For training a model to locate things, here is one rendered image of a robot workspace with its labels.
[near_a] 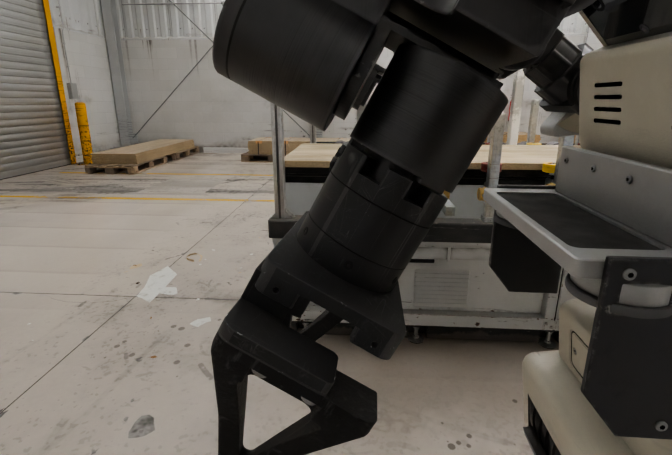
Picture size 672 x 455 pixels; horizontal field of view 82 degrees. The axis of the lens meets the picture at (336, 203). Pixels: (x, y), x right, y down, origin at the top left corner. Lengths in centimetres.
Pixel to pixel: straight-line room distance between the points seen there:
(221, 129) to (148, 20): 266
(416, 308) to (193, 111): 803
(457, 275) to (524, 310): 37
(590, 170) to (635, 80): 10
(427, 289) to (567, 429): 142
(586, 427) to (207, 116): 904
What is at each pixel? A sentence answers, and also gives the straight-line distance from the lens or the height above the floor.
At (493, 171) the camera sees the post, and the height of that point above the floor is 90.
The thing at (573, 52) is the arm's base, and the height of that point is 122.
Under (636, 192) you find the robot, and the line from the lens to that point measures 45.
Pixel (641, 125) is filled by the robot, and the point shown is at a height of 113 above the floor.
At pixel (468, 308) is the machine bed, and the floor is 19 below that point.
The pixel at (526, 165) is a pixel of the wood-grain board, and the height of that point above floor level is 89.
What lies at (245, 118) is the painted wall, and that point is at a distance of 901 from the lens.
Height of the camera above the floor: 116
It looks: 15 degrees down
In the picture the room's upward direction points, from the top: straight up
